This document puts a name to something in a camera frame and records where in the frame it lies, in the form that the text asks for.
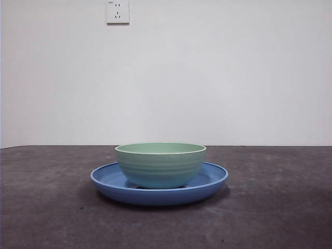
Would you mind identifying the green ribbed bowl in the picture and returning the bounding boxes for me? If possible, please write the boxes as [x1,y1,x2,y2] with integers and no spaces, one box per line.
[115,142,208,189]

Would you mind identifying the blue round plate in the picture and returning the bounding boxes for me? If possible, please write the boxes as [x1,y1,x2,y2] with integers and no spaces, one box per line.
[90,161,229,207]

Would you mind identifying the white wall socket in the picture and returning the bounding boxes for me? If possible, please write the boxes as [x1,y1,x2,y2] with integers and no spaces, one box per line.
[106,0,130,26]

